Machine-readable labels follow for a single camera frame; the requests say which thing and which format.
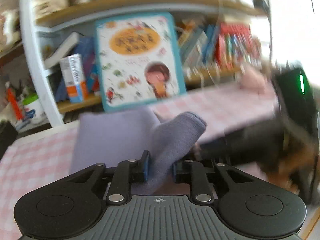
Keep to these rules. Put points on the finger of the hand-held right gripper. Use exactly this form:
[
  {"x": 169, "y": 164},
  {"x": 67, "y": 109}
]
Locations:
[{"x": 245, "y": 142}]

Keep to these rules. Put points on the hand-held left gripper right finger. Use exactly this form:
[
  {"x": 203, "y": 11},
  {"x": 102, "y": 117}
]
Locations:
[{"x": 175, "y": 172}]

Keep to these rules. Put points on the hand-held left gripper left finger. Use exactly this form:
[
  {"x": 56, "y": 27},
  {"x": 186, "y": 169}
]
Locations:
[{"x": 147, "y": 167}]

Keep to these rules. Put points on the purple and pink sweater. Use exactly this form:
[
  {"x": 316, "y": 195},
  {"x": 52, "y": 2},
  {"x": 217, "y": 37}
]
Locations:
[{"x": 112, "y": 135}]

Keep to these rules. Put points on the person's right hand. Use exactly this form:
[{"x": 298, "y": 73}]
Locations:
[{"x": 287, "y": 172}]

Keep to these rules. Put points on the pink plush toy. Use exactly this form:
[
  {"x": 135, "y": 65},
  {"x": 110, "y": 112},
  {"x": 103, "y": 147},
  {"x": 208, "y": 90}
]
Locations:
[{"x": 252, "y": 81}]

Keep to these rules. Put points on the row of thick red dictionaries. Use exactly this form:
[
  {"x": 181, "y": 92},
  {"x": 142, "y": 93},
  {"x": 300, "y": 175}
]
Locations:
[{"x": 232, "y": 45}]

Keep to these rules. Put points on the teal children's picture book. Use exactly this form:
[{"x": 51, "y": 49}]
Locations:
[{"x": 135, "y": 67}]

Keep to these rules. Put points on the row of thin picture books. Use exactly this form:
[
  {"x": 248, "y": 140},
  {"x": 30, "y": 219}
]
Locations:
[{"x": 197, "y": 45}]

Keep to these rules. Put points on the white and orange carton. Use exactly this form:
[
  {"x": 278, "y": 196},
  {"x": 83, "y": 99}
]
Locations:
[{"x": 73, "y": 80}]

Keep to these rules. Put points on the blue leaning books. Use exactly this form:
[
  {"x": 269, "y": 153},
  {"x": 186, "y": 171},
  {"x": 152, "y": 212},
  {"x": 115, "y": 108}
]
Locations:
[{"x": 87, "y": 62}]

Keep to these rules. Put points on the white jar with green lid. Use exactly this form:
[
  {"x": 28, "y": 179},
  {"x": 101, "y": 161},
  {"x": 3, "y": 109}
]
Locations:
[{"x": 35, "y": 110}]

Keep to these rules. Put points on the black box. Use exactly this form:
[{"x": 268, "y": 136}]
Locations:
[{"x": 7, "y": 140}]

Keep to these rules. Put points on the open white book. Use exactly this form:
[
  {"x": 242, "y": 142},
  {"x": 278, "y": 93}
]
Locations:
[{"x": 62, "y": 51}]

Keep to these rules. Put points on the red tassel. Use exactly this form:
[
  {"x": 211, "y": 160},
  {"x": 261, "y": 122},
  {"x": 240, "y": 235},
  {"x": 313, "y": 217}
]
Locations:
[{"x": 15, "y": 105}]

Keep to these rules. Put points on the white and wood bookshelf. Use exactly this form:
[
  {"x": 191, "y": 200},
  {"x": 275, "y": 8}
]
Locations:
[{"x": 32, "y": 55}]

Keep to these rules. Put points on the white quilted handbag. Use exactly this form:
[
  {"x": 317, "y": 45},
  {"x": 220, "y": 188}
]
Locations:
[{"x": 50, "y": 3}]

